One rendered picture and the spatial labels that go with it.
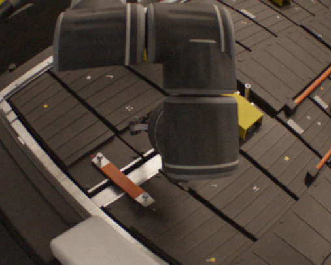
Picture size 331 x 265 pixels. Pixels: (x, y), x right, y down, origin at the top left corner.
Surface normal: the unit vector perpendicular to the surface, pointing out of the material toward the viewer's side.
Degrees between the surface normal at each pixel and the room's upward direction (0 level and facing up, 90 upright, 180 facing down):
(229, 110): 59
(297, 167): 0
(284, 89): 0
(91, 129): 0
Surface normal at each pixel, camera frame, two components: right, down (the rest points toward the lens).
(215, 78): 0.29, 0.09
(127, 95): 0.03, -0.69
